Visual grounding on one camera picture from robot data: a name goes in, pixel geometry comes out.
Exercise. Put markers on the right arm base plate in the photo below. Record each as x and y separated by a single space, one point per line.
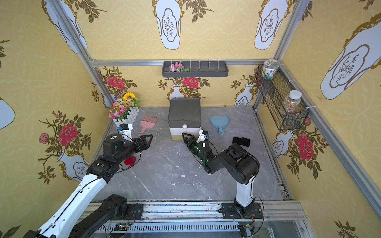
236 211

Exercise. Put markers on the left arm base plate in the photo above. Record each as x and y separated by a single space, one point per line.
131 211

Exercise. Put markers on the red brooch box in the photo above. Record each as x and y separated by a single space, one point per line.
130 161

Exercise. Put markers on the circuit board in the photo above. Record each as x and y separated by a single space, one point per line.
121 227

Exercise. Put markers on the blue dustpan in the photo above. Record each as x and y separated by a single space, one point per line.
220 123

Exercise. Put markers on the grey wall shelf tray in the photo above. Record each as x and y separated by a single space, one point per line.
198 68

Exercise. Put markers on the labelled jar white lid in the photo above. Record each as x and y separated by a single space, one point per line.
270 68

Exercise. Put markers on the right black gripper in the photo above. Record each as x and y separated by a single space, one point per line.
192 143

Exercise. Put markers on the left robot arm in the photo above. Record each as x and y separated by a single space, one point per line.
65 222

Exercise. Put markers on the pink hand brush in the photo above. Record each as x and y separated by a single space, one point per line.
147 122

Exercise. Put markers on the three-tier drawer cabinet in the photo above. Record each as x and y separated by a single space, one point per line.
185 109

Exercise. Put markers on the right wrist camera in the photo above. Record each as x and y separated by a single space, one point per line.
203 135

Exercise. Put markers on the pink flowers on shelf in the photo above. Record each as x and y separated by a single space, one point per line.
178 67

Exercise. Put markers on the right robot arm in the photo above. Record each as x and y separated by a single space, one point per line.
238 162

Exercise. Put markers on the flower planter white fence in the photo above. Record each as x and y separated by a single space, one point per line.
124 110

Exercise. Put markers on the jar of colourful beads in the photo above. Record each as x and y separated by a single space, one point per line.
291 102

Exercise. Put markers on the grey top drawer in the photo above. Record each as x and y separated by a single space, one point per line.
188 123

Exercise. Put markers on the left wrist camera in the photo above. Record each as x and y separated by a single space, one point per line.
125 130

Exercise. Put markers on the black brooch box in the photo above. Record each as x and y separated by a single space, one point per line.
237 140
245 142

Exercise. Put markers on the black wire wall basket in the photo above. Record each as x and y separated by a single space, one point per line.
273 93

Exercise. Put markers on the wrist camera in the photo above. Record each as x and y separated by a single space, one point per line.
125 130
203 135

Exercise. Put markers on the aluminium rail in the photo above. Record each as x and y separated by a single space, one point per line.
196 216

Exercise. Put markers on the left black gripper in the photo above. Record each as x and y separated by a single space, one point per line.
134 144

